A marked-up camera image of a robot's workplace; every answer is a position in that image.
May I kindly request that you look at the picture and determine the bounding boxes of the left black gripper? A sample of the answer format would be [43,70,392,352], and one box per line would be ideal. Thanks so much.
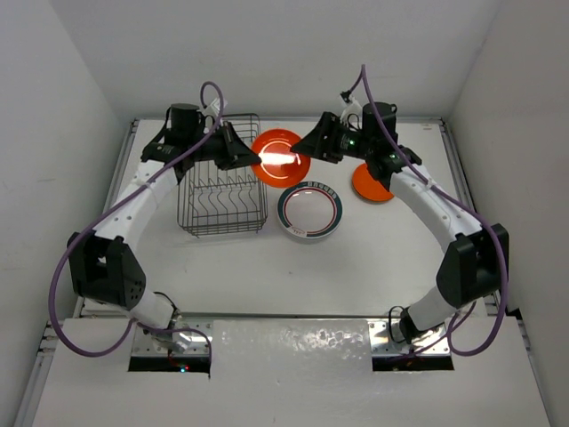
[187,120,259,171]

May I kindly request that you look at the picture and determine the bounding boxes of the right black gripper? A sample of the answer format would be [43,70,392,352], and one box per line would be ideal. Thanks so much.
[293,111,375,163]

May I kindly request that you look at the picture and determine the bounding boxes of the white plate teal rim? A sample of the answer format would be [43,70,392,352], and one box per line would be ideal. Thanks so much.
[276,181,344,243]

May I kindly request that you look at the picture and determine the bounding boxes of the orange plastic plate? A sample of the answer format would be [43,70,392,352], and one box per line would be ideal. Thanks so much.
[351,163,394,203]

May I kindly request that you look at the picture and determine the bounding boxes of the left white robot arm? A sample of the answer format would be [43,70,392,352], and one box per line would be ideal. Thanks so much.
[68,99,260,330]

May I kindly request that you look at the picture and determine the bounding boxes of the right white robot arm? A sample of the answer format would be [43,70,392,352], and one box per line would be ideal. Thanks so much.
[292,101,509,343]

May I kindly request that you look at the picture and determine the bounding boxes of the wire dish rack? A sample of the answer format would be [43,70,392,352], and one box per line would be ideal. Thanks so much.
[177,114,268,238]

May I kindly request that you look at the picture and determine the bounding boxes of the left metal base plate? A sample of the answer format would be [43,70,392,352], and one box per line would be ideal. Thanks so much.
[131,317,213,358]

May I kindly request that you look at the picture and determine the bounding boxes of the metal base plate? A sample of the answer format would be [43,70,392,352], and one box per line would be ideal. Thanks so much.
[131,317,213,358]
[368,317,450,358]

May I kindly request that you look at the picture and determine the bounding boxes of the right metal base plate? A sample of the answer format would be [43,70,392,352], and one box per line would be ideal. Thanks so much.
[368,317,450,358]

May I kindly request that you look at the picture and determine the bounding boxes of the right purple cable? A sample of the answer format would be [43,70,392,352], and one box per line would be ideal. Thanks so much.
[350,64,509,358]

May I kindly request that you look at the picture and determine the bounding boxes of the purple cable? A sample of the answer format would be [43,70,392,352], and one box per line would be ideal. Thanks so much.
[47,81,225,358]
[350,64,509,358]

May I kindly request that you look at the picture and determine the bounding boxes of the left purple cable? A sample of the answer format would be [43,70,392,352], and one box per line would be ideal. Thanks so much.
[47,81,225,358]

